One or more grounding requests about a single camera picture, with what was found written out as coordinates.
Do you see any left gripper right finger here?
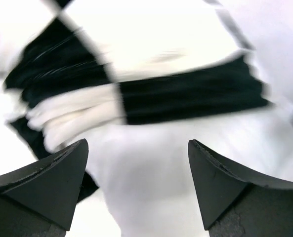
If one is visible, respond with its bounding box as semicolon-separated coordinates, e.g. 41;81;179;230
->
188;140;293;230

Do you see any black white checkered pillowcase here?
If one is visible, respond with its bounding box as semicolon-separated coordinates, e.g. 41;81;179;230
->
0;0;293;205

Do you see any white pillow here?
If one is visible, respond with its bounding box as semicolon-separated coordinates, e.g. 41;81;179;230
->
69;118;293;237

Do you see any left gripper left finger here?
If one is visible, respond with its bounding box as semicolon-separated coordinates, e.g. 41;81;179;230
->
0;139;88;232

